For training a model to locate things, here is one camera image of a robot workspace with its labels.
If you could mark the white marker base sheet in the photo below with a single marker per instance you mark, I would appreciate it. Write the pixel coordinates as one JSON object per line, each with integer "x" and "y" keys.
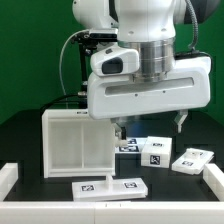
{"x": 134, "y": 146}

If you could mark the white cabinet top block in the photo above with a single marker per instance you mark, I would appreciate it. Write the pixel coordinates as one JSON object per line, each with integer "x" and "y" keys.
{"x": 156, "y": 152}

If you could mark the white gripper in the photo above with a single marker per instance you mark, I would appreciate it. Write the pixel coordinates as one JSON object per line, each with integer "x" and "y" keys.
{"x": 187, "y": 86}

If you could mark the black camera on stand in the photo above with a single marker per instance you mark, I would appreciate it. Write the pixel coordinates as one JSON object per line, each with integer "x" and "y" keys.
{"x": 98, "y": 35}

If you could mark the white right fence block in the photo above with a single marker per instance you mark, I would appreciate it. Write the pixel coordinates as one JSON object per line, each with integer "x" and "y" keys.
{"x": 214, "y": 178}

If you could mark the white fence block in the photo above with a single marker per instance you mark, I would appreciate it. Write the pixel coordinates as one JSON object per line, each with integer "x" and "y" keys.
{"x": 214, "y": 178}
{"x": 8, "y": 178}

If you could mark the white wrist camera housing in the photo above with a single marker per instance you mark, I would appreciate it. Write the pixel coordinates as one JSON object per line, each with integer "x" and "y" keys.
{"x": 115, "y": 61}

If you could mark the white front fence rail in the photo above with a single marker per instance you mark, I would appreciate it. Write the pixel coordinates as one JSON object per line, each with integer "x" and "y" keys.
{"x": 112, "y": 213}

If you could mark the white left fence block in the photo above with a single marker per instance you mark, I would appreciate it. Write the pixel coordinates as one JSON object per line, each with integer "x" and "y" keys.
{"x": 8, "y": 178}

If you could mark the white door panel right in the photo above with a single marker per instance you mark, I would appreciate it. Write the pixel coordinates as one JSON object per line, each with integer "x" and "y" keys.
{"x": 192, "y": 162}

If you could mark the white door panel with peg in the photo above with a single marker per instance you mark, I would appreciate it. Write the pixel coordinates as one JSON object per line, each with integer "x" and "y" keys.
{"x": 109, "y": 189}

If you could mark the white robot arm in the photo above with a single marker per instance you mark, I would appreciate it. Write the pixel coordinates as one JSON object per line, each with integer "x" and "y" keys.
{"x": 151, "y": 64}

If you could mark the white cabinet body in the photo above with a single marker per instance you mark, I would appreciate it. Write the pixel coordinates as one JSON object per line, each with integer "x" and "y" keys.
{"x": 76, "y": 145}

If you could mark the black camera stand pole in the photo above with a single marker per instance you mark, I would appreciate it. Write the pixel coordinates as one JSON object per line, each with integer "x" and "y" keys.
{"x": 84, "y": 76}

